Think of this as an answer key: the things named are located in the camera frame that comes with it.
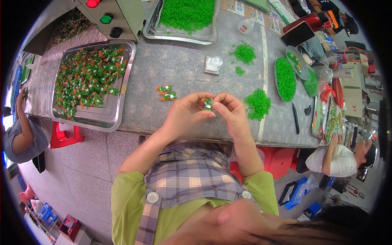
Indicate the metal tray of mixed parts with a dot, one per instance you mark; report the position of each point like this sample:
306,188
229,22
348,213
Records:
330,121

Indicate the blue plastic stool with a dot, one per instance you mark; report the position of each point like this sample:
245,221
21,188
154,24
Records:
48,213

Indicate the heap of assembled plastic flowers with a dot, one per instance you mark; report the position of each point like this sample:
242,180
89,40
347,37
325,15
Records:
87,78

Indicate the oval dish of green parts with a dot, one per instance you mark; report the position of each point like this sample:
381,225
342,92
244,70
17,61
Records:
285,79

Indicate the black pen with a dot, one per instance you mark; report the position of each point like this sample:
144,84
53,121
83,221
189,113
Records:
295,118

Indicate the oval dish of assembled flowers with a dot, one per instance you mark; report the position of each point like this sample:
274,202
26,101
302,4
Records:
295,61

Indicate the green push button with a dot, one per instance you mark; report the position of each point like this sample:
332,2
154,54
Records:
106,19

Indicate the tiny pile of green parts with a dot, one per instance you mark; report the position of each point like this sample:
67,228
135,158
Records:
239,71

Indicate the person's body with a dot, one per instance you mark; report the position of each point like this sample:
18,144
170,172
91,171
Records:
190,199

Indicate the large heap of green parts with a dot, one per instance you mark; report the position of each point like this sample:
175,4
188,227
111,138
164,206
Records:
186,13

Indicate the beige control box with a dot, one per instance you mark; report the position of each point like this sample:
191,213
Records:
128,21

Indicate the blue plastic crate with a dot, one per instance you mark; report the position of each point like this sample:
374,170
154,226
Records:
295,193

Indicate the green white orange plastic flower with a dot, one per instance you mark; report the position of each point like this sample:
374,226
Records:
165,88
208,104
169,97

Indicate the black push button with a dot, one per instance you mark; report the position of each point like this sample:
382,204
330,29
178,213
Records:
115,32

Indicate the small black clip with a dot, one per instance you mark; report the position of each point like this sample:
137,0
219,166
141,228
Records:
308,110

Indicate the red box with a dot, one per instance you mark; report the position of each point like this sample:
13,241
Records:
69,227

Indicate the square metal tray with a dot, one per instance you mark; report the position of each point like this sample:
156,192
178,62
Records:
108,113

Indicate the red push button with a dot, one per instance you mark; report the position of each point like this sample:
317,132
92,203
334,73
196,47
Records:
92,3

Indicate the pile of green plastic parts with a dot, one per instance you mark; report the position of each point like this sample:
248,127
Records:
258,104
244,53

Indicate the red thermos bottle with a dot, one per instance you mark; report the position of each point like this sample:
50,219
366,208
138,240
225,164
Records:
309,20

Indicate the red plastic stool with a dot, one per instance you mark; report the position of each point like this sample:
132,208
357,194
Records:
275,162
64,137

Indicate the clear bag of green parts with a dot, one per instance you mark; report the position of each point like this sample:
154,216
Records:
312,82

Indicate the small clear cup on pad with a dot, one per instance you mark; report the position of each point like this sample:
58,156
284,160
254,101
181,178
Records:
213,64

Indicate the flower heap on pink cloth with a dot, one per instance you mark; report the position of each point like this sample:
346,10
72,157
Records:
69,27

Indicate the metal tray with cloth liner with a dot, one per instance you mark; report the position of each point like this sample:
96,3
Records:
183,36

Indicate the black smartphone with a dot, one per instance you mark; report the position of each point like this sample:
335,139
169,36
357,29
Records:
297,34

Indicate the white bottle with red label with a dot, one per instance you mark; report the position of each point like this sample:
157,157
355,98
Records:
245,27

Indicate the person's right hand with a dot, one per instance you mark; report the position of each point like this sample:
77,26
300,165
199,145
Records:
235,118

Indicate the person's left hand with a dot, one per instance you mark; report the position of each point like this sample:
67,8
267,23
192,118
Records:
180,115

